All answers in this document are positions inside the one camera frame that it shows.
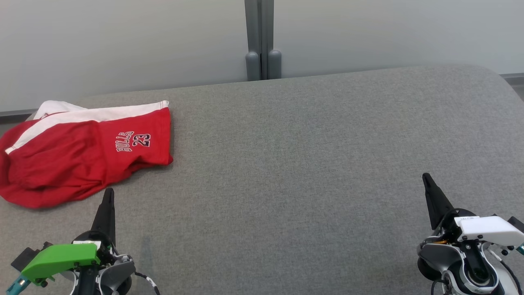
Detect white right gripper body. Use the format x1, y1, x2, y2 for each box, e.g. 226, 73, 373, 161
436, 208, 524, 246

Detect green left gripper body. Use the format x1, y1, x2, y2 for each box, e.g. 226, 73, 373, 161
20, 230, 116, 286

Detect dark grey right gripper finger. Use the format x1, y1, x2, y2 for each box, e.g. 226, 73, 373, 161
422, 173, 456, 231

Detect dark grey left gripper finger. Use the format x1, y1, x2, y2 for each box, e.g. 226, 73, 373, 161
90, 188, 116, 247

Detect red Bulls 23 shorts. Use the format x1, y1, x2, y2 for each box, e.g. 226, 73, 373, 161
4, 100, 174, 191

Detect dark grey baseboard strip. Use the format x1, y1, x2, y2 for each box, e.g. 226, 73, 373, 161
0, 108, 39, 124
499, 73, 524, 87

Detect left camera cable teal plug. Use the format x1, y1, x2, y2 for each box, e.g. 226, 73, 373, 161
6, 275, 30, 295

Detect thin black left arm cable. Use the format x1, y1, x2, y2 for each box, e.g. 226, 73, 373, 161
134, 270, 161, 295

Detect grey partition frame post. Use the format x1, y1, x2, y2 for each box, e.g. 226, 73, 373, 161
244, 0, 262, 81
262, 0, 282, 79

